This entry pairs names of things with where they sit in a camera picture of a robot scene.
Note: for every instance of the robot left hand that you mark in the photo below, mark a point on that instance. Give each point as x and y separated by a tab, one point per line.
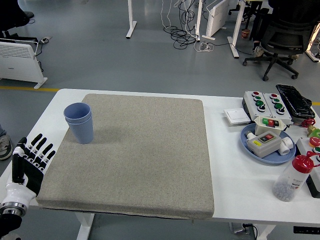
32	172

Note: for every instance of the blue ribbed plastic cup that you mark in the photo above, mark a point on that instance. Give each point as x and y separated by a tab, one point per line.
77	110
82	135

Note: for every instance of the red paper cup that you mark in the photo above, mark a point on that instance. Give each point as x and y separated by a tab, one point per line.
245	34

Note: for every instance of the person's shoe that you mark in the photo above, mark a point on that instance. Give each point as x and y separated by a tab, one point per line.
5	148

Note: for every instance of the person's leg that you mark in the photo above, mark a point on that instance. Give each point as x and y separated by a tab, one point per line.
2	130

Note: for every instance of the white table leg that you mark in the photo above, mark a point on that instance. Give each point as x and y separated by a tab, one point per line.
85	227
266	233

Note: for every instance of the white panel heater large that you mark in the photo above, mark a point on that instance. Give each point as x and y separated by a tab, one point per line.
20	65

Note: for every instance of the grey-brown mat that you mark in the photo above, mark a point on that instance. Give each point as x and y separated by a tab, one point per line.
150	150

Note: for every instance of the grey power strip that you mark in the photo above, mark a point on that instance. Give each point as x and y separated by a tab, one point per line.
45	39

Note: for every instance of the white desk leg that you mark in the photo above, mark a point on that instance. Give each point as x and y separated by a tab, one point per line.
130	15
198	20
236	30

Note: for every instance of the white four-button control box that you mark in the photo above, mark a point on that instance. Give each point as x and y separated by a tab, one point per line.
257	101
277	106

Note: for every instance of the white panel heater narrow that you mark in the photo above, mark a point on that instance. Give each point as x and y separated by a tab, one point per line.
217	17

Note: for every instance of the blue plate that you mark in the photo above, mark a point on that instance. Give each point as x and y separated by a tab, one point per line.
275	159

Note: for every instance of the white pipe fitting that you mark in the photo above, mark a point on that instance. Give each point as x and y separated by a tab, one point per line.
286	146

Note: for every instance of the clear bottle red cap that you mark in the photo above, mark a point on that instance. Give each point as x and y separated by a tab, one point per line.
287	182

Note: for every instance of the seated person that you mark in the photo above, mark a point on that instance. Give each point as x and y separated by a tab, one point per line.
260	27

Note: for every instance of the black wrapped tray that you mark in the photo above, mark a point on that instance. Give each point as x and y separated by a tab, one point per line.
295	100

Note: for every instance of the white box red mushroom button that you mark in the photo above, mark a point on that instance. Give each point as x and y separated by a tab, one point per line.
306	146

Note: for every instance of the black table control panel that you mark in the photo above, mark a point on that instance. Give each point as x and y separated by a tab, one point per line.
306	229

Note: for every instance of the black mesh office chair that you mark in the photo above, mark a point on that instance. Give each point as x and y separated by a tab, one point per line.
282	37

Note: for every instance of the white desk foot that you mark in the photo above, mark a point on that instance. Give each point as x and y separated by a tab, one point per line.
313	56

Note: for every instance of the white wall switch plate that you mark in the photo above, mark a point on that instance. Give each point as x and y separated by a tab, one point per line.
236	116

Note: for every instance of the grey switch box red button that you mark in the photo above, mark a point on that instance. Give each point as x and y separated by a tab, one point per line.
265	147

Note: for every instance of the white switch box coloured buttons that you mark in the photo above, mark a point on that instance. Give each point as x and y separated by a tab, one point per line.
268	125

